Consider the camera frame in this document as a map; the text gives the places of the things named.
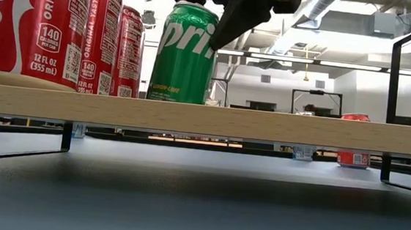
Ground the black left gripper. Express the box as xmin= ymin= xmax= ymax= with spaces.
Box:
xmin=160 ymin=0 xmax=303 ymax=59

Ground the green Sprite can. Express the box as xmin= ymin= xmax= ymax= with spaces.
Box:
xmin=145 ymin=0 xmax=222 ymax=106

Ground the red Coca-Cola can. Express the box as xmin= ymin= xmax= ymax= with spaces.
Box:
xmin=0 ymin=0 xmax=93 ymax=92
xmin=75 ymin=0 xmax=124 ymax=97
xmin=109 ymin=4 xmax=148 ymax=100

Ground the black monitor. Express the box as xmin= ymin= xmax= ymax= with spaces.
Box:
xmin=244 ymin=99 xmax=278 ymax=113
xmin=388 ymin=114 xmax=411 ymax=127

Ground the black round ceiling lamp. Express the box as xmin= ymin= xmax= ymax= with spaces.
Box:
xmin=141 ymin=9 xmax=158 ymax=27

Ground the person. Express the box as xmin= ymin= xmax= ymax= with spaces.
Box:
xmin=303 ymin=103 xmax=318 ymax=116

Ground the grey air handling unit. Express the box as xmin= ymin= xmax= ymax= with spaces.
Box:
xmin=366 ymin=10 xmax=398 ymax=39

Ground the silver blue Red Bull can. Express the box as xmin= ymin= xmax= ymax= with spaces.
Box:
xmin=291 ymin=109 xmax=319 ymax=163
xmin=72 ymin=122 xmax=87 ymax=139

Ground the red soda can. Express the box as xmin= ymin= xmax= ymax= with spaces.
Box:
xmin=335 ymin=111 xmax=374 ymax=171

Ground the black workstation frame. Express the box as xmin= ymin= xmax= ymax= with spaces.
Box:
xmin=210 ymin=77 xmax=231 ymax=106
xmin=289 ymin=87 xmax=344 ymax=117

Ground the silver ventilation duct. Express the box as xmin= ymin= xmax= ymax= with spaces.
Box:
xmin=291 ymin=0 xmax=351 ymax=34

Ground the yellow hanging cord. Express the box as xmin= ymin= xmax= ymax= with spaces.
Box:
xmin=302 ymin=45 xmax=313 ymax=83

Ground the wooden shelf black metal frame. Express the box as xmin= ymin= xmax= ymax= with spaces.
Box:
xmin=0 ymin=0 xmax=411 ymax=196

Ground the long ceiling light rail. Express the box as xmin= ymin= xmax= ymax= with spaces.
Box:
xmin=142 ymin=40 xmax=411 ymax=77

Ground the black table edge frame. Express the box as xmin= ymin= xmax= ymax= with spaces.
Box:
xmin=0 ymin=123 xmax=411 ymax=176

